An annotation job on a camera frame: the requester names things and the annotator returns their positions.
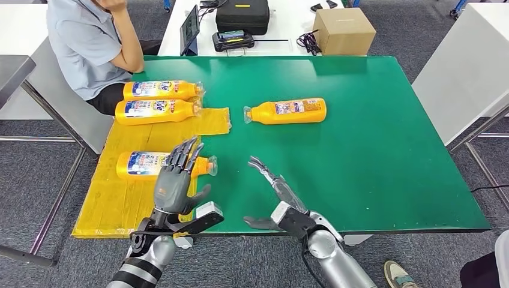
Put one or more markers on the black phone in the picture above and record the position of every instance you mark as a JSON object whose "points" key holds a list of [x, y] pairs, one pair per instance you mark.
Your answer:
{"points": [[316, 7], [331, 4]]}

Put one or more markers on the brown cardboard box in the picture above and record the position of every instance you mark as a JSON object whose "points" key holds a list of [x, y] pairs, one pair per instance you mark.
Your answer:
{"points": [[346, 32]]}

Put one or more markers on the person's forearm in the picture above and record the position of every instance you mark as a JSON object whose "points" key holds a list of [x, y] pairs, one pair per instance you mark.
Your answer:
{"points": [[127, 36]]}

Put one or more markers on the black tablet on stand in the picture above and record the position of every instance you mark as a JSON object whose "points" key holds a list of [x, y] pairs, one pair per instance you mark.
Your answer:
{"points": [[190, 26]]}

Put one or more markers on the person's hand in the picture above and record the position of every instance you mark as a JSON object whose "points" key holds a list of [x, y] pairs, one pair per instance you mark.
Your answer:
{"points": [[113, 4]]}

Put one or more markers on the black carrying case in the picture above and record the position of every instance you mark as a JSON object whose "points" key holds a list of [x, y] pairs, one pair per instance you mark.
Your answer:
{"points": [[242, 16]]}

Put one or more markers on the yellow taped cardboard mat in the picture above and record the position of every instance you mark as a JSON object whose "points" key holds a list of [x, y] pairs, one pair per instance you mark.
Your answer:
{"points": [[119, 206]]}

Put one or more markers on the orange detergent bottle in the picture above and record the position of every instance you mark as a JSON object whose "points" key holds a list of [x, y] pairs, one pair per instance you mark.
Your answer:
{"points": [[155, 113], [135, 167], [159, 90], [264, 112]]}

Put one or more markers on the white table foot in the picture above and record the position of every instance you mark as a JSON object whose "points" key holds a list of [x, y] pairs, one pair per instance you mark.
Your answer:
{"points": [[358, 239], [183, 242]]}

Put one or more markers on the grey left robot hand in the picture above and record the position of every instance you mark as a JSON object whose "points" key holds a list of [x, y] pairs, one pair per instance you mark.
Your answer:
{"points": [[173, 190]]}

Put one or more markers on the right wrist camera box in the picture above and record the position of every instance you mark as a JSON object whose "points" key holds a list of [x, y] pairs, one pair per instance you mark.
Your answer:
{"points": [[298, 222]]}

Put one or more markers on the black handheld controller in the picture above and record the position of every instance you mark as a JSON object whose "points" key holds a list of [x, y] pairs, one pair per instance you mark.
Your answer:
{"points": [[232, 41]]}

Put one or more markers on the blue wheeled cart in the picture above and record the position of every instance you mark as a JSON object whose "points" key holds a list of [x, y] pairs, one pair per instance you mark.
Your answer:
{"points": [[459, 4]]}

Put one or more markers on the white table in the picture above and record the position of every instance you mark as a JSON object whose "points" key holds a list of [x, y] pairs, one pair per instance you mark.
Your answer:
{"points": [[16, 31], [457, 77], [286, 22]]}

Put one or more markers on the blue metal leg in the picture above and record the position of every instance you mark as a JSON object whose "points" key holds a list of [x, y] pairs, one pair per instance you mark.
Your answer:
{"points": [[168, 4]]}

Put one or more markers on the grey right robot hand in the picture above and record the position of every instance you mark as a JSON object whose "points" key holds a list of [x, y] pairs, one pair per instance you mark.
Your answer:
{"points": [[286, 192]]}

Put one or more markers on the metal table frame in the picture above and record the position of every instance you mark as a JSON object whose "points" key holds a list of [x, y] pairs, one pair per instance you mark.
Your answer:
{"points": [[39, 139], [477, 129]]}

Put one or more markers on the white bench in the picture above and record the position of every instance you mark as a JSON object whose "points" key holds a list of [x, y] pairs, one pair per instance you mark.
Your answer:
{"points": [[71, 119]]}

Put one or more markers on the person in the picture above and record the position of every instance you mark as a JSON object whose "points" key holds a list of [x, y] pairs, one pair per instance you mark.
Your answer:
{"points": [[83, 43], [397, 276]]}

